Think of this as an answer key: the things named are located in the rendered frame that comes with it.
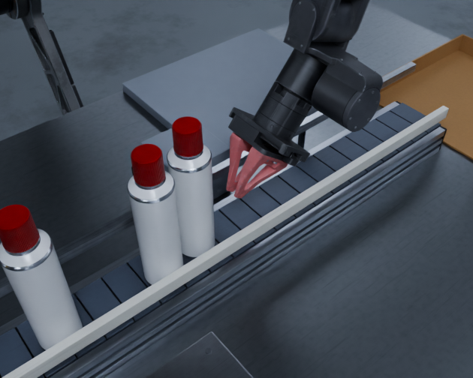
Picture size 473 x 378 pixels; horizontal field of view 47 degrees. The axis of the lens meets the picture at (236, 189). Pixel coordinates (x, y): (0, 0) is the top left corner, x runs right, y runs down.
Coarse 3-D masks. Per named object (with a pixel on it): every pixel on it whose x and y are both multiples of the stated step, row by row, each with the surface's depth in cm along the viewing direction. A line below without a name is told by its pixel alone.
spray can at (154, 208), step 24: (144, 144) 57; (144, 168) 55; (144, 192) 57; (168, 192) 58; (144, 216) 59; (168, 216) 60; (144, 240) 62; (168, 240) 63; (144, 264) 66; (168, 264) 65
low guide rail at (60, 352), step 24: (432, 120) 89; (384, 144) 84; (360, 168) 81; (312, 192) 76; (264, 216) 73; (288, 216) 75; (240, 240) 70; (192, 264) 67; (168, 288) 65; (120, 312) 62; (72, 336) 60; (96, 336) 61; (48, 360) 58
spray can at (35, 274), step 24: (0, 216) 50; (24, 216) 50; (24, 240) 50; (48, 240) 53; (24, 264) 51; (48, 264) 53; (24, 288) 53; (48, 288) 54; (24, 312) 58; (48, 312) 57; (72, 312) 60; (48, 336) 59
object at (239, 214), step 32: (384, 128) 92; (320, 160) 87; (352, 160) 86; (384, 160) 87; (256, 192) 81; (288, 192) 81; (224, 224) 77; (96, 288) 69; (128, 288) 69; (128, 320) 65; (0, 352) 62; (32, 352) 62
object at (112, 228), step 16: (416, 64) 92; (384, 80) 88; (320, 112) 82; (304, 128) 80; (224, 160) 74; (240, 160) 74; (112, 224) 66; (128, 224) 67; (80, 240) 64; (96, 240) 64; (64, 256) 62; (0, 288) 59
